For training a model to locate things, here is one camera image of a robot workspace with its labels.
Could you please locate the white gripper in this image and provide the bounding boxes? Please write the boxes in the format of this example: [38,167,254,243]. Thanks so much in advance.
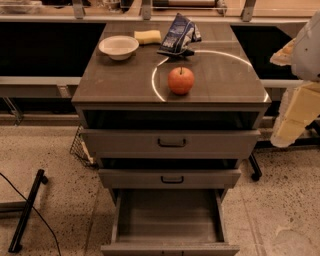
[270,10,320,148]

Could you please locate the red apple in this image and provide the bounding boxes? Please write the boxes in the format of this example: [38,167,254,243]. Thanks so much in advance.
[167,67,195,95]

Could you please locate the grey drawer cabinet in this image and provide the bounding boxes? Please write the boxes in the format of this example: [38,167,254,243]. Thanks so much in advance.
[72,23,270,256]

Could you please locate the middle drawer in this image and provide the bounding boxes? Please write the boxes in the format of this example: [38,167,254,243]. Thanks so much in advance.
[98,169,241,189]

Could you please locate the top drawer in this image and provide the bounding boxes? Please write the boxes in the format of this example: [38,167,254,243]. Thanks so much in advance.
[81,129,260,159]

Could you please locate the open bottom drawer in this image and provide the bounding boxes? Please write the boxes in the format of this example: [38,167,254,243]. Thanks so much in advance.
[101,189,240,256]

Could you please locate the black table leg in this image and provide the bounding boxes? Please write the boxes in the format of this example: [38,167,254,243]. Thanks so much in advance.
[249,154,262,181]

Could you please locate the blue chip bag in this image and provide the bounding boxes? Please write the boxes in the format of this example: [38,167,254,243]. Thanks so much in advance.
[157,13,202,57]

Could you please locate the yellow sponge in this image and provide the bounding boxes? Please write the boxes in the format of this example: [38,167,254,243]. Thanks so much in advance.
[134,30,161,45]

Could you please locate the white bowl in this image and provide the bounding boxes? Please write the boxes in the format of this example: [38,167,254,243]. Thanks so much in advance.
[98,36,139,61]

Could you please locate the black metal stand leg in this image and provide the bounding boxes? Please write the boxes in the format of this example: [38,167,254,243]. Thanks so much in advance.
[8,169,48,253]

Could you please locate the wire mesh basket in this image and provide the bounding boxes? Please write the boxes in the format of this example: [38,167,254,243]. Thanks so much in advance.
[69,125,97,169]

